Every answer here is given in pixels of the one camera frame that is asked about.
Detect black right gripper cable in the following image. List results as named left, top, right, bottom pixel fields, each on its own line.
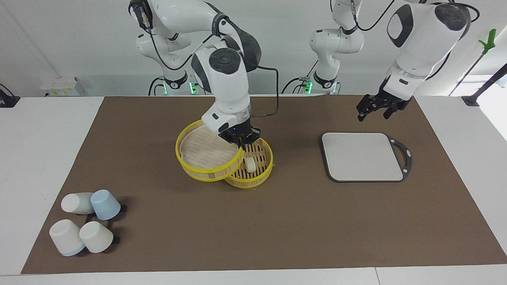
left=250, top=65, right=279, bottom=118

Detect green clamp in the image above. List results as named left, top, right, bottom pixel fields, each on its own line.
left=478, top=28, right=497, bottom=55

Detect black base cables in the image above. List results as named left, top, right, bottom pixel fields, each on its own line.
left=149, top=76, right=165, bottom=96
left=281, top=59, right=319, bottom=95

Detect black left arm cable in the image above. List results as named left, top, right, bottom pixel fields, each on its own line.
left=426, top=2, right=480, bottom=81

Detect white box with yellow labels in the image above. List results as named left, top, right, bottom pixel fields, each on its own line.
left=40, top=76, right=80, bottom=97

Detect yellow-rimmed bamboo steamer tier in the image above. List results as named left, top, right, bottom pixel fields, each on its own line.
left=225, top=137, right=274, bottom=189

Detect brown table mat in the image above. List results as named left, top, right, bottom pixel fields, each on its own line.
left=21, top=95, right=507, bottom=274

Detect white steamer liner paper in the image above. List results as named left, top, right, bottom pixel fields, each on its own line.
left=179, top=126, right=240, bottom=169

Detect black cup rack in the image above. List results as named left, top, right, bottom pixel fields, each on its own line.
left=85, top=205, right=127, bottom=246

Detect light blue cup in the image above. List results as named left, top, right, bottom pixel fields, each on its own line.
left=90, top=190, right=121, bottom=220

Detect yellow bamboo steamer lid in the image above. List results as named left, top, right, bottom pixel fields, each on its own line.
left=175, top=120, right=245, bottom=182

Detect grey cutting board black rim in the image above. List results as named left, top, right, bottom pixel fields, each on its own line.
left=320, top=132, right=412, bottom=183

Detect black clamp mount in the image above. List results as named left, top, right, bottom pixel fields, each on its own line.
left=0, top=83, right=20, bottom=108

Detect white cup with blue rim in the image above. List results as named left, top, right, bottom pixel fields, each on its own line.
left=49, top=219, right=86, bottom=257

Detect thin metal rod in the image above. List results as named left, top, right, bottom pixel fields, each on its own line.
left=449, top=51, right=486, bottom=97

